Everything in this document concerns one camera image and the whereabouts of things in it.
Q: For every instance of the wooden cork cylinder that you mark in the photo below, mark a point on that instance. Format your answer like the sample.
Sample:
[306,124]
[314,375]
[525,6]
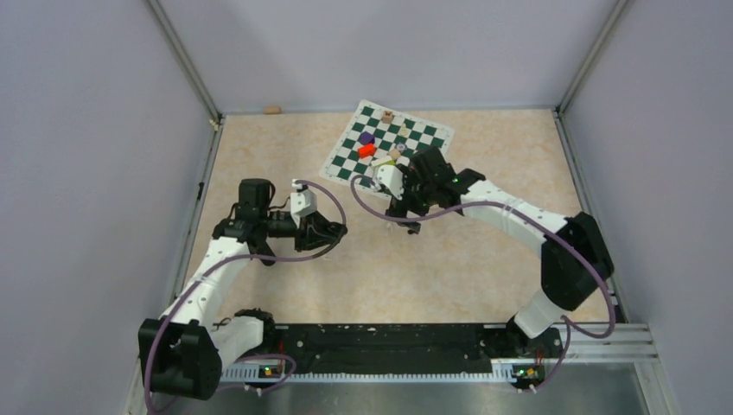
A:
[272,110]

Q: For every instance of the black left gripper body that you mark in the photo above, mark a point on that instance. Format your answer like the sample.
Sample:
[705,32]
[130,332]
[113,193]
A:
[303,234]

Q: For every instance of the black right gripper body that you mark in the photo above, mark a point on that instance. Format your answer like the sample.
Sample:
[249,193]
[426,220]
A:
[417,196]

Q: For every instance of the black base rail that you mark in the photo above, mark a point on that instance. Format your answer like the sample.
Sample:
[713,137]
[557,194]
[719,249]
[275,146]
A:
[405,349]

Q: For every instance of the red toy brick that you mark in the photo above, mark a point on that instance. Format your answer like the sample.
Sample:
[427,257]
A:
[366,151]

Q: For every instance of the black earbud charging case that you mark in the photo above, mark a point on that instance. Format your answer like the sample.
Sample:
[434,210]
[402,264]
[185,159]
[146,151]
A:
[337,230]

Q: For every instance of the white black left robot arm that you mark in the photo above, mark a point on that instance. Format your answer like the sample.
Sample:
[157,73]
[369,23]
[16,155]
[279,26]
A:
[183,353]

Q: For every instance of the purple toy brick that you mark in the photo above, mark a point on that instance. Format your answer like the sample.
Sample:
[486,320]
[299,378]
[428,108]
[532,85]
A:
[366,138]

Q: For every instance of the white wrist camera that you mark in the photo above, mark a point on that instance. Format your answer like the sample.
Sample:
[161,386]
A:
[303,200]
[391,180]

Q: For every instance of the green white chessboard mat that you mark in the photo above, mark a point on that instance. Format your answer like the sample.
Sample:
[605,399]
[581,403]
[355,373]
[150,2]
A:
[343,162]

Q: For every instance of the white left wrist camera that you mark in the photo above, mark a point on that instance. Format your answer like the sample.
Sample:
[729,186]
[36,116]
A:
[303,200]

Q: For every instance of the brown wooden chess piece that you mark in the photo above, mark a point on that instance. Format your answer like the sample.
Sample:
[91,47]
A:
[387,117]

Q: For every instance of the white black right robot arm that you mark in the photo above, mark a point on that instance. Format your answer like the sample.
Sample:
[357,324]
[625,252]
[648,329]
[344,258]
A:
[573,255]

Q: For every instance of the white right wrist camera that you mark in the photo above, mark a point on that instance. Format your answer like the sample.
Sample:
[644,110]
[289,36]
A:
[391,180]

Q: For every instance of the green white toy brick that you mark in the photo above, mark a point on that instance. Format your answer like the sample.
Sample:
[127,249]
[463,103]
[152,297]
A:
[380,162]

